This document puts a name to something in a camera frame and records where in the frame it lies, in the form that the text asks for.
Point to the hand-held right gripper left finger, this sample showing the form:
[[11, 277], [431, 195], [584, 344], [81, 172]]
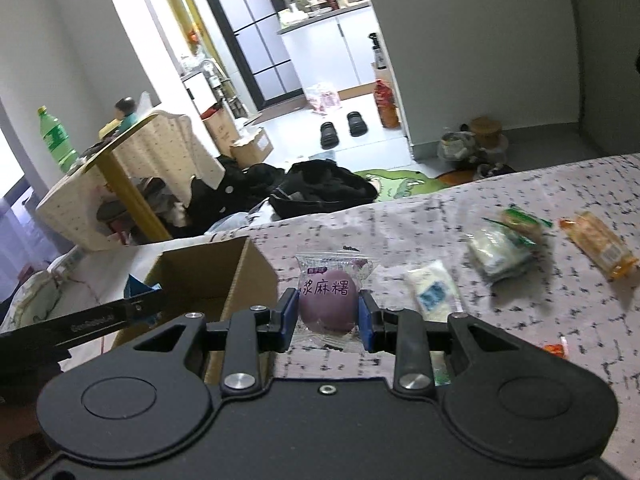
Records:
[[287, 320]]

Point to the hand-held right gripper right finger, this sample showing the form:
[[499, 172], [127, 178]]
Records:
[[365, 322]]

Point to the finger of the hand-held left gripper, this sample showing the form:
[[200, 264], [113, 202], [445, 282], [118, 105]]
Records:
[[145, 306]]

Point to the blue snack packet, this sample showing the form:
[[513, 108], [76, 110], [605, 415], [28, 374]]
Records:
[[137, 287]]

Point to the purple mochi packet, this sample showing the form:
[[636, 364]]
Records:
[[327, 300]]

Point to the white blue-label snack packet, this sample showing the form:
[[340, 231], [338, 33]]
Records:
[[432, 290]]

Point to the white green snack packet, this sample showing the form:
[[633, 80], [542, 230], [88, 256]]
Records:
[[500, 257]]

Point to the green beige snack packet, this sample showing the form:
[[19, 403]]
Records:
[[522, 220]]

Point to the small orange snack packet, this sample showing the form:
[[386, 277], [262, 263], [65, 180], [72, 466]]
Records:
[[555, 349]]

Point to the long orange snack packet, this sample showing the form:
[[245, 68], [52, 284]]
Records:
[[597, 245]]

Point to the yellow wooden table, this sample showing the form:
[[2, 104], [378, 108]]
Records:
[[132, 195]]

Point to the black bag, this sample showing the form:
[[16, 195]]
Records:
[[320, 187]]

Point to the green floor mat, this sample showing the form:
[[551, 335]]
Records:
[[400, 185]]

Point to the black jacket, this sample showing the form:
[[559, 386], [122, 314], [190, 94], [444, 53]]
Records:
[[235, 185]]

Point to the table with dotted cloth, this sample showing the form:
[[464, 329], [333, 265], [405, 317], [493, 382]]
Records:
[[165, 150]]

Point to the orange floor mat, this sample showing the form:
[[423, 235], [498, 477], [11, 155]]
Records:
[[455, 176]]

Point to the low cardboard floor box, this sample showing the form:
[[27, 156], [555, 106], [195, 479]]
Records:
[[252, 147]]

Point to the yellow flat box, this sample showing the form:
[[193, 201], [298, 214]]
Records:
[[110, 129]]

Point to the green soda bottle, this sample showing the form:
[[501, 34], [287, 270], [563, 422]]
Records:
[[59, 140]]

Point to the black clog shoe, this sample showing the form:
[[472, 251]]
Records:
[[330, 135], [357, 124]]

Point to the cartoon figurine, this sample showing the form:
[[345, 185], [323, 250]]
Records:
[[126, 115]]

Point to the tall cardboard box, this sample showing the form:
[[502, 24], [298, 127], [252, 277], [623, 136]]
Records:
[[220, 127]]

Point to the clear plastic bag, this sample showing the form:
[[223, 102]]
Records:
[[456, 146]]

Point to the pink plastic bag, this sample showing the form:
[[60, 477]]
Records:
[[324, 99]]

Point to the brown lidded jar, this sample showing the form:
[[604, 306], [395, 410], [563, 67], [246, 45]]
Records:
[[489, 132]]

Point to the black spray bottle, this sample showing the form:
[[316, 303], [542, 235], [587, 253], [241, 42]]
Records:
[[378, 52]]

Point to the white kitchen cabinet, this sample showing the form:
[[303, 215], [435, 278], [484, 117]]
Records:
[[330, 50]]

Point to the black framed glass door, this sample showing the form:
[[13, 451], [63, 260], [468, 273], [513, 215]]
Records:
[[250, 35]]

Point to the countertop bottles and jars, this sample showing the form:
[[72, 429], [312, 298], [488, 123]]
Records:
[[320, 2]]

